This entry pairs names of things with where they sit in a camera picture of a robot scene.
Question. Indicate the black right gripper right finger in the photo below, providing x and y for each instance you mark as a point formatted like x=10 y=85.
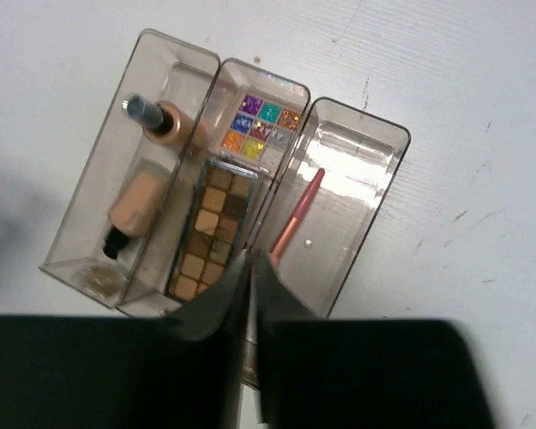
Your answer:
x=315 y=372

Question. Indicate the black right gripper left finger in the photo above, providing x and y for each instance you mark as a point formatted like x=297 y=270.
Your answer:
x=182 y=370

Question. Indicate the black-cased brown eyeshadow palette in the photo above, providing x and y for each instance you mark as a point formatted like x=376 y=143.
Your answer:
x=217 y=213

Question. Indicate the round pink makeup brush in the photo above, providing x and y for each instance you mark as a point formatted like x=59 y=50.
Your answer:
x=297 y=216

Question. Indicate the square foundation bottle black pump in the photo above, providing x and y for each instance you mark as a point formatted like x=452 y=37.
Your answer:
x=134 y=210

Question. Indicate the glitter eyeshadow palette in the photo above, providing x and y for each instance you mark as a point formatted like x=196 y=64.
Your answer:
x=256 y=130

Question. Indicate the clear three-compartment organizer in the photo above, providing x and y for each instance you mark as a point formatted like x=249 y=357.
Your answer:
x=199 y=159

